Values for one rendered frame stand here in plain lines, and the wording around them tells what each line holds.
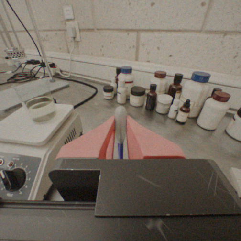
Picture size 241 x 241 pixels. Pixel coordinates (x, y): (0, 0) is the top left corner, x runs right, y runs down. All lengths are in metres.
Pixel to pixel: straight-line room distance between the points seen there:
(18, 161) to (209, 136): 0.42
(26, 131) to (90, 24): 0.59
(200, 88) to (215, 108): 0.07
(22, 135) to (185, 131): 0.37
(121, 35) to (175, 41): 0.23
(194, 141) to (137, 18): 0.48
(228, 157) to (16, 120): 0.45
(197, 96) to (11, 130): 0.44
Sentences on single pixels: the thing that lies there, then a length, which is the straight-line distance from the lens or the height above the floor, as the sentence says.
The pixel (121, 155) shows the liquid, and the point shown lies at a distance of 0.16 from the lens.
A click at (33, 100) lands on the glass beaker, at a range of 0.24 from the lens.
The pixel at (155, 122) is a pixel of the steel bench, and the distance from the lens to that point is 0.39.
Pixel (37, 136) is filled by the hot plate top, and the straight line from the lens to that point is 0.24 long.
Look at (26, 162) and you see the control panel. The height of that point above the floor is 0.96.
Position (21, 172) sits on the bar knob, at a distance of 0.25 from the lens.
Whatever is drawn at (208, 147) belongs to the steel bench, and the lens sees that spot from 0.37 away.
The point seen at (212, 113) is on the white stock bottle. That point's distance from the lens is 0.40.
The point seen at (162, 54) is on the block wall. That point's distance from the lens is 0.56.
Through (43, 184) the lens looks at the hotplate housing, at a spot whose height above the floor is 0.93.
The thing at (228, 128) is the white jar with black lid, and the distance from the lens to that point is 0.44.
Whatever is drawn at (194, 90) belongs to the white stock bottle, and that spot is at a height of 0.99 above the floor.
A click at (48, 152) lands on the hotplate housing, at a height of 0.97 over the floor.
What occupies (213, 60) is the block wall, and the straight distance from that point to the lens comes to 0.55.
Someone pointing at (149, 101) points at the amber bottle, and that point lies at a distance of 0.43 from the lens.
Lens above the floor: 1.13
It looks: 37 degrees down
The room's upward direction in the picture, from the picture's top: straight up
